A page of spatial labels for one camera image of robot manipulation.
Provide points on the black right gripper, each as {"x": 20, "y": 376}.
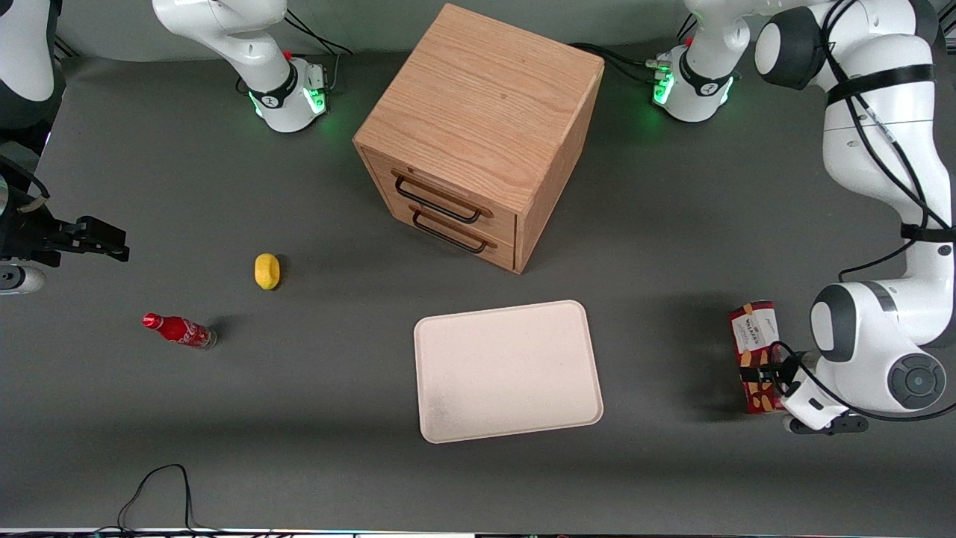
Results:
{"x": 31, "y": 233}

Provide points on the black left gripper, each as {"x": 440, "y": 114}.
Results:
{"x": 771, "y": 371}

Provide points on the red cookie box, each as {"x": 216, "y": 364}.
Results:
{"x": 754, "y": 329}

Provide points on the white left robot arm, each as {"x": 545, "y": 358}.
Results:
{"x": 874, "y": 149}

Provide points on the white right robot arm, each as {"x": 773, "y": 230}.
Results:
{"x": 254, "y": 52}

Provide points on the cream plastic tray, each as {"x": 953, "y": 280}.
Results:
{"x": 508, "y": 370}

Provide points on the red cola bottle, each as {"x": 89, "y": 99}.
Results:
{"x": 179, "y": 329}

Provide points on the yellow lemon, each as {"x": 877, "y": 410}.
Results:
{"x": 267, "y": 271}

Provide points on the wooden drawer front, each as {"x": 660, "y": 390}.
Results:
{"x": 497, "y": 217}
{"x": 500, "y": 250}

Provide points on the wooden drawer cabinet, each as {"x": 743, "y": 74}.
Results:
{"x": 485, "y": 104}

